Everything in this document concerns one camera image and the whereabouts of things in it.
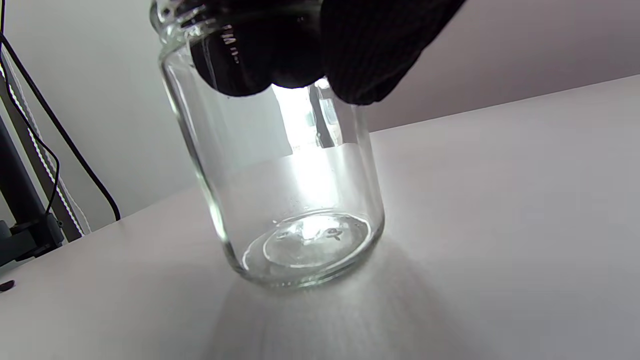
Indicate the small dark round object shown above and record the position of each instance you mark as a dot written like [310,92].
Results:
[6,286]

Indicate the clear glass jar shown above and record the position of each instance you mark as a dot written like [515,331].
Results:
[300,200]

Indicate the dark metal clamp stand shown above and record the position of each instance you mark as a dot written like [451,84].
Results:
[22,220]

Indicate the person's left hand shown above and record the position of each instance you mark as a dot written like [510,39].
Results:
[370,45]

